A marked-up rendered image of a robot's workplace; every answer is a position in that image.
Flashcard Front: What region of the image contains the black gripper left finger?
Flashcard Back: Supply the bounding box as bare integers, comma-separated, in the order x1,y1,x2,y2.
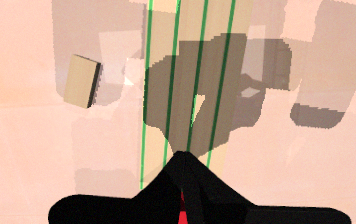
48,151,185,224

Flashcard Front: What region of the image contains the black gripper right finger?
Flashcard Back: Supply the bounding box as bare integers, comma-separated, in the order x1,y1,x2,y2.
182,151,352,224

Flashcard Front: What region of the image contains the tan rectangular block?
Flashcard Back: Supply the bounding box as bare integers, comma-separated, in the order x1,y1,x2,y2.
62,54,101,109

